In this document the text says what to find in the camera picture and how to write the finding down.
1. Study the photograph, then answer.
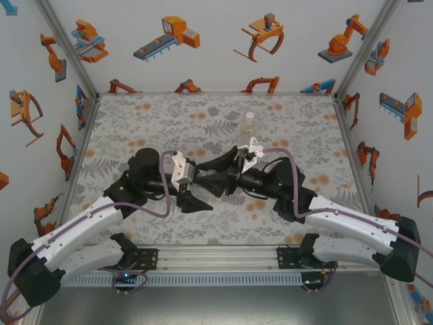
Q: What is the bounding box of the aluminium frame post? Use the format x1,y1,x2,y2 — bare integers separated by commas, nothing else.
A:
33,0,101,101
333,0,405,101
382,277,420,325

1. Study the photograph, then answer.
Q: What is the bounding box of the aluminium back frame rail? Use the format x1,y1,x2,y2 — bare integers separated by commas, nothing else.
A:
97,90,336,98

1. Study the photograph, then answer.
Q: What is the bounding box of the aluminium side frame rail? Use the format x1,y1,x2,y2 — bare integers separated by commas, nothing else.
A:
60,96,101,244
333,94,385,244

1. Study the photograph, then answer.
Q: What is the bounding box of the yellow-green labelled tea bottle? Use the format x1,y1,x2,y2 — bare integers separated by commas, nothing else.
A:
236,111,260,146

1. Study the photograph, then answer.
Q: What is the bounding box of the small green-lit circuit board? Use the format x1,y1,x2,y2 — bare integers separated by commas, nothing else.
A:
112,272,143,289
302,274,325,288

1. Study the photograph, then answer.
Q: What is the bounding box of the aluminium front frame rail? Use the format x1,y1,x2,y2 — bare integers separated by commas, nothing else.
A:
77,245,396,272

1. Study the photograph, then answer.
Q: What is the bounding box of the grey floral table mat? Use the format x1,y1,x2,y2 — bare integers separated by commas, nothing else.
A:
72,93,376,246

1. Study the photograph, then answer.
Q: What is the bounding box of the white slotted cable duct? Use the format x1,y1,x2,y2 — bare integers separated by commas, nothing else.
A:
64,273,302,287

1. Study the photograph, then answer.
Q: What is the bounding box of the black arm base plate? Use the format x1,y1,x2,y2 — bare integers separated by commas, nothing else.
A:
135,248,159,271
276,246,302,270

